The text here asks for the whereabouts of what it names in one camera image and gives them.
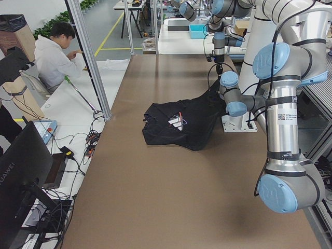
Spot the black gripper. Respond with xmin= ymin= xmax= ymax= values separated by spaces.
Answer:
xmin=213 ymin=53 xmax=225 ymax=77

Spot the black graphic t-shirt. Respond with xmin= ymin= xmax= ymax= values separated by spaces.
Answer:
xmin=142 ymin=80 xmax=226 ymax=151

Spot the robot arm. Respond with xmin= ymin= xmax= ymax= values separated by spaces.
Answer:
xmin=219 ymin=42 xmax=327 ymax=213
xmin=202 ymin=1 xmax=252 ymax=77

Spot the blue plastic tray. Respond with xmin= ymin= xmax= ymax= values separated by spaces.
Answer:
xmin=189 ymin=24 xmax=209 ymax=39

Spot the white central robot column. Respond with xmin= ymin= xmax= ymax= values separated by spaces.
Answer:
xmin=220 ymin=0 xmax=332 ymax=133

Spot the white cloth on table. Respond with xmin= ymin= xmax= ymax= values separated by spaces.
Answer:
xmin=102 ymin=58 xmax=130 ymax=71

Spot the metal reacher grabber tool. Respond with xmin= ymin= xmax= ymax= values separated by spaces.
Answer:
xmin=64 ymin=76 xmax=103 ymax=118

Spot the red black usb hub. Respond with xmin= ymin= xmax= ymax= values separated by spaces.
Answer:
xmin=84 ymin=132 xmax=101 ymax=158

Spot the seated person in hoodie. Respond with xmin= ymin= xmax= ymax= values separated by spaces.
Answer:
xmin=34 ymin=22 xmax=85 ymax=94

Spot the black power adapter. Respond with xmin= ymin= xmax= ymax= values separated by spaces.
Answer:
xmin=59 ymin=146 xmax=75 ymax=160

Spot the teach pendant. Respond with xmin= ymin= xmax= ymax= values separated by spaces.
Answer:
xmin=33 ymin=120 xmax=58 ymax=144

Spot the cardboard box with bag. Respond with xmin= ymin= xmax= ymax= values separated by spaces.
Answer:
xmin=1 ymin=15 xmax=44 ymax=121

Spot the black Huawei monitor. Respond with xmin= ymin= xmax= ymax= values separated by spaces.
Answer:
xmin=1 ymin=121 xmax=56 ymax=248

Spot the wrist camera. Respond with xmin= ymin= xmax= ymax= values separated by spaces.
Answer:
xmin=206 ymin=53 xmax=215 ymax=62

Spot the aluminium frame post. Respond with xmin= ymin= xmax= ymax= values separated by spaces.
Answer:
xmin=65 ymin=0 xmax=112 ymax=121

